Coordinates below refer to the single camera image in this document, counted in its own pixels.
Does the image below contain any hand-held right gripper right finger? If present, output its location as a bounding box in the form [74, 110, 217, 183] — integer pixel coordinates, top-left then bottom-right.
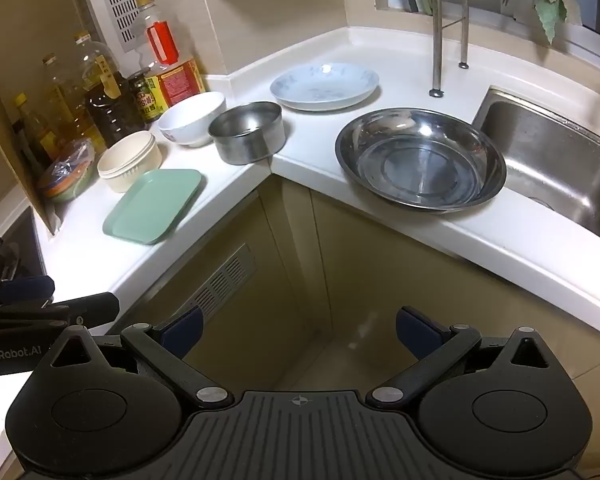
[367, 306, 556, 408]

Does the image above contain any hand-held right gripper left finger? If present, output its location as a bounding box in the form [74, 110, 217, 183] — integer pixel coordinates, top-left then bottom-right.
[51, 306, 234, 409]

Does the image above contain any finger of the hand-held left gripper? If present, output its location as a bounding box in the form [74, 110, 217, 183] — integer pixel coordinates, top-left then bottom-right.
[42, 292, 121, 332]
[0, 275, 56, 307]

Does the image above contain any cream plastic bowl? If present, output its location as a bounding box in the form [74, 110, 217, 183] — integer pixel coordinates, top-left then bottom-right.
[97, 130, 163, 194]

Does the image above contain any round stainless steel container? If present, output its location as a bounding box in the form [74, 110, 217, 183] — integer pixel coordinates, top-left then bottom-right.
[208, 101, 287, 166]

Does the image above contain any black gas stove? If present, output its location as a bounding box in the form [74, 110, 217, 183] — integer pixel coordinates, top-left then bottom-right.
[0, 206, 48, 293]

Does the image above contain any cabinet vent grille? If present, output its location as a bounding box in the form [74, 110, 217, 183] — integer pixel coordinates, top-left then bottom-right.
[177, 242, 257, 321]

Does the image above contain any green rectangular plate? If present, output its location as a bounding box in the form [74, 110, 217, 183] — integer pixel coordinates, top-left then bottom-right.
[102, 168, 203, 246]

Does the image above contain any plastic wrapped bowl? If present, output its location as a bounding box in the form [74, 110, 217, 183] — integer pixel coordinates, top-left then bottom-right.
[36, 139, 96, 204]

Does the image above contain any beige kitchen cabinet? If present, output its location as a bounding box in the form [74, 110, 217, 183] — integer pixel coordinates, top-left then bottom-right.
[107, 175, 600, 411]

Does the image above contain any small yellow capped bottle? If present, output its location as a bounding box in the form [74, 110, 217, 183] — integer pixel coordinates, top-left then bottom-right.
[12, 92, 56, 166]

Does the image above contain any large stainless steel basin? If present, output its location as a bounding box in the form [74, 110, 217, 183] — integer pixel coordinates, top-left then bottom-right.
[335, 107, 508, 215]

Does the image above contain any yellow oil bottle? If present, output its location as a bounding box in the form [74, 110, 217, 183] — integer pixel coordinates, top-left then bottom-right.
[41, 53, 108, 156]

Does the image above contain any dark oil bottle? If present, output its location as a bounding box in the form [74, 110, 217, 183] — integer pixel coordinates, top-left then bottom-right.
[72, 31, 146, 148]

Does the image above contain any white ceramic bowl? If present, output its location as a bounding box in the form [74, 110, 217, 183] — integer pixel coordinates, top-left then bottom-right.
[157, 91, 227, 148]

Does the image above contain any small labelled glass jar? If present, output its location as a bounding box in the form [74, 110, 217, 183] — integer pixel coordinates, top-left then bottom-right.
[127, 67, 163, 123]

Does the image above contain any stainless steel sink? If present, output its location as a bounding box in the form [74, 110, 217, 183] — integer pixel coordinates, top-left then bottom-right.
[472, 85, 600, 251]

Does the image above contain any white blue patterned plate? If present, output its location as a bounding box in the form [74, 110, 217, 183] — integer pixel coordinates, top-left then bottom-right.
[270, 62, 381, 112]

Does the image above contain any metal dish rack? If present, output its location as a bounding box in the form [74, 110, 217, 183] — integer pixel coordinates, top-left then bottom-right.
[430, 0, 473, 98]

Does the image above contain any grey perforated vent panel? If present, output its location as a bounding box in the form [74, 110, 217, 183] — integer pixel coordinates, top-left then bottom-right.
[77, 0, 153, 53]

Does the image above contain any green cloth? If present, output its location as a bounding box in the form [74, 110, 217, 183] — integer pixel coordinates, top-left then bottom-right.
[527, 0, 588, 46]

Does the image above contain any red handled sauce bottle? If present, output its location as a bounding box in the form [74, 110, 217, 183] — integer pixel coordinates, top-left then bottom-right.
[129, 0, 207, 116]

